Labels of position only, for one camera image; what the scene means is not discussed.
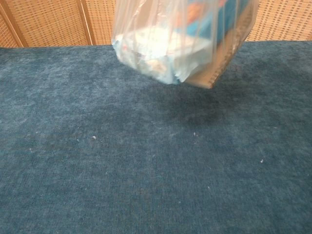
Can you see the clear plastic shopping bag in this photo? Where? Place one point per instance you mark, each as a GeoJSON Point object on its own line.
{"type": "Point", "coordinates": [131, 24]}

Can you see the pale blue smiley-face pack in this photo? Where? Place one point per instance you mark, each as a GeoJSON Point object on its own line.
{"type": "Point", "coordinates": [151, 48]}

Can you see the brown biscuit packet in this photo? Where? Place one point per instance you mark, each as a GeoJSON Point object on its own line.
{"type": "Point", "coordinates": [226, 61]}

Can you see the blue carpet table cloth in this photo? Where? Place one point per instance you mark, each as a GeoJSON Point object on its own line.
{"type": "Point", "coordinates": [73, 158]}

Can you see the blue cookie box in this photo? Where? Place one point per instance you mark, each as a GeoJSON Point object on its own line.
{"type": "Point", "coordinates": [209, 26]}

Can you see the rattan folding screen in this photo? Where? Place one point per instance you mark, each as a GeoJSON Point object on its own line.
{"type": "Point", "coordinates": [48, 22]}

